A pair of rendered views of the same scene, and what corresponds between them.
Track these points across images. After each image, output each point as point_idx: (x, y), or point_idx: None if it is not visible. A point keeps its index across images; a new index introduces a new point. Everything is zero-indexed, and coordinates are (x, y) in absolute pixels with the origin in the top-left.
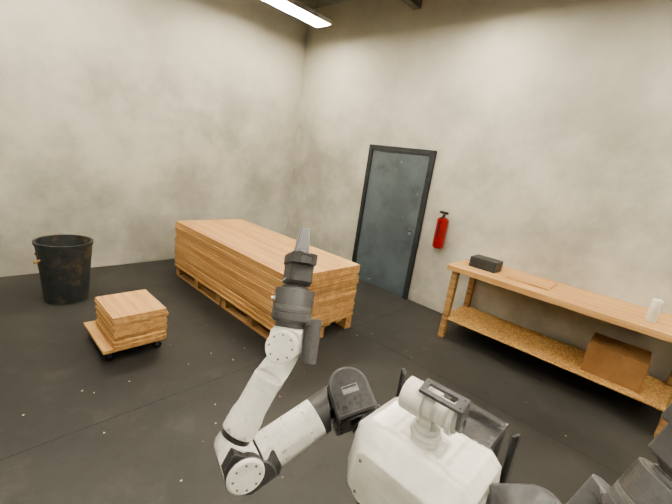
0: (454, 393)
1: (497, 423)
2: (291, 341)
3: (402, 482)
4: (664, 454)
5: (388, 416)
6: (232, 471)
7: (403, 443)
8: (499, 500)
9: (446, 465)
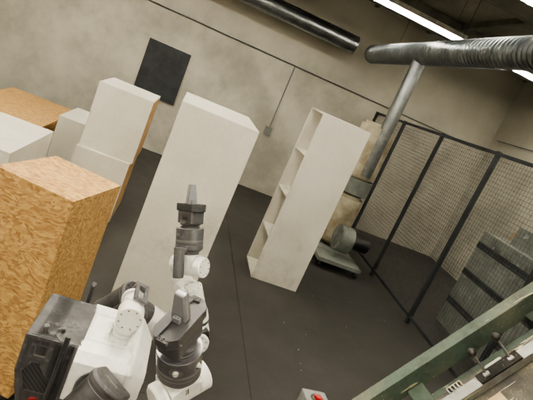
0: (138, 286)
1: (59, 298)
2: None
3: (148, 351)
4: (198, 221)
5: (116, 354)
6: None
7: (136, 343)
8: None
9: None
